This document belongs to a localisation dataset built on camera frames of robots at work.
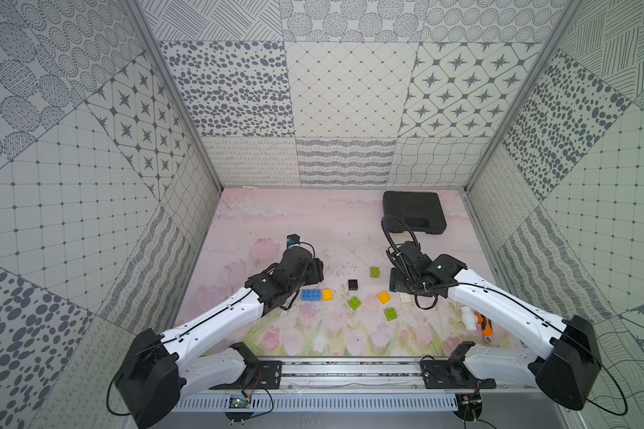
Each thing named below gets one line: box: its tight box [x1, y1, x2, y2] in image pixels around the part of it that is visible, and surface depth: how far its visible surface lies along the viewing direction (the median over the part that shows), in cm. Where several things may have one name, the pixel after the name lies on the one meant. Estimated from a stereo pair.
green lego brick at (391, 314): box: [384, 307, 399, 321], surface depth 86 cm
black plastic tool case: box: [382, 191, 448, 234], surface depth 112 cm
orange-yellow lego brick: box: [377, 290, 392, 305], surface depth 90 cm
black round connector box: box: [452, 393, 483, 421], surface depth 74 cm
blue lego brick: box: [302, 289, 322, 302], surface depth 90 cm
